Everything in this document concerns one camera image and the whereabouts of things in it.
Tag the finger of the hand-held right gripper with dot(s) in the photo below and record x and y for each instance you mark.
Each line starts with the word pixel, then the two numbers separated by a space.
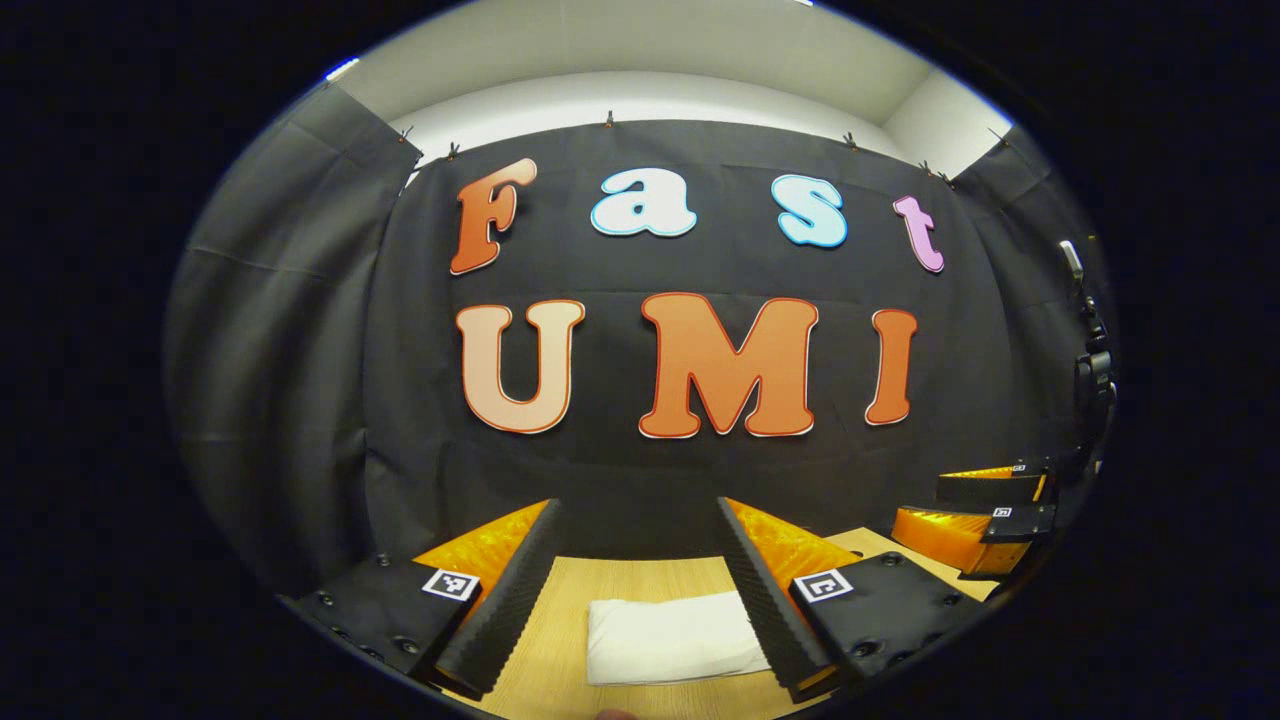
pixel 985 488
pixel 945 535

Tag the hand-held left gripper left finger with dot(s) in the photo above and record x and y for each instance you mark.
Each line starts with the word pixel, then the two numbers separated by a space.
pixel 510 605

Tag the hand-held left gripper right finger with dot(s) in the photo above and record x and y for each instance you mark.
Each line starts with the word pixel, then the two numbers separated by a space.
pixel 770 610

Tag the black backdrop cloth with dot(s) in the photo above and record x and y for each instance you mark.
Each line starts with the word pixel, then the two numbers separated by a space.
pixel 600 480

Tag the row of small cloth clips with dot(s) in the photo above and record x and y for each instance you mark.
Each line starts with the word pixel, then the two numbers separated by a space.
pixel 608 119

